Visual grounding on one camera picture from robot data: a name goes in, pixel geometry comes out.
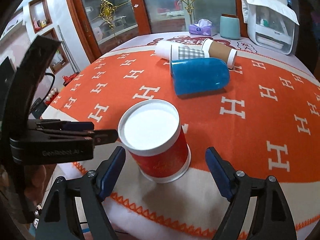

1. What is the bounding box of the red gift basket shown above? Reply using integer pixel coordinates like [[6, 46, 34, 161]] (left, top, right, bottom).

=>
[[62, 72, 79, 87]]

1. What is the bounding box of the white countertop appliance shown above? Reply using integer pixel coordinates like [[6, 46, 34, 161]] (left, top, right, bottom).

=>
[[247, 4, 296, 55]]

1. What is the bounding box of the brown kraft paper cup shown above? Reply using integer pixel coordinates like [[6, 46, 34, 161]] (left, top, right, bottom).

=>
[[201, 38, 238, 69]]

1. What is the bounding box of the red paper cup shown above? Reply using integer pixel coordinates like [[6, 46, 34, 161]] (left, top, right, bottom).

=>
[[118, 99, 191, 184]]

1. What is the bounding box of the wall niche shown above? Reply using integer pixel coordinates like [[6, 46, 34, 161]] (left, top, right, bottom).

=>
[[42, 28, 69, 74], [28, 0, 52, 33]]

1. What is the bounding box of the wooden glass sliding door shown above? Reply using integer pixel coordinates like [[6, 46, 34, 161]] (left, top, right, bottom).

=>
[[66, 0, 241, 63]]

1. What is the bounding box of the purple tissue pack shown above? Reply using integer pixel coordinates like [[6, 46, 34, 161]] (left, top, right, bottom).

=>
[[189, 19, 218, 36]]

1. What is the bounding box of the blue plastic cup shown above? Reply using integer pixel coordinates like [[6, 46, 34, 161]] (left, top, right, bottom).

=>
[[170, 57, 230, 96]]

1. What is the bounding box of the lower wall niche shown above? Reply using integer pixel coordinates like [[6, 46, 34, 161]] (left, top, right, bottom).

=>
[[42, 28, 69, 74]]

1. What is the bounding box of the checkered paper cup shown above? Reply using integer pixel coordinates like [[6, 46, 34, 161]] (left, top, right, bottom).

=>
[[169, 45, 209, 61]]

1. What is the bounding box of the orange H-pattern blanket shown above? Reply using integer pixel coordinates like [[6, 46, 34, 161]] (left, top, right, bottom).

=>
[[43, 46, 319, 239]]

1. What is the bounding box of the upper wall niche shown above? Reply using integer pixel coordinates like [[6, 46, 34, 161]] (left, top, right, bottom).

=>
[[28, 0, 52, 33]]

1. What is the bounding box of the black cable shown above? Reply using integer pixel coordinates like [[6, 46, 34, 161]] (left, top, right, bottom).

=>
[[28, 72, 57, 117]]

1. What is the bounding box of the teal canister with brown lid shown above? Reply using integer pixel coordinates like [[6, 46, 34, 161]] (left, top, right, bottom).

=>
[[220, 14, 241, 40]]

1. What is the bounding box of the egg carton box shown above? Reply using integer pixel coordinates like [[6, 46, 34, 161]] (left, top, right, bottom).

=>
[[44, 88, 59, 105]]

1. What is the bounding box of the lilac printed tablecloth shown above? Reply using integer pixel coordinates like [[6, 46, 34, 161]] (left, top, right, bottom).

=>
[[116, 31, 301, 66]]

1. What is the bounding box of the white paper cup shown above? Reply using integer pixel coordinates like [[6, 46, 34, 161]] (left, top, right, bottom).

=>
[[155, 41, 173, 60]]

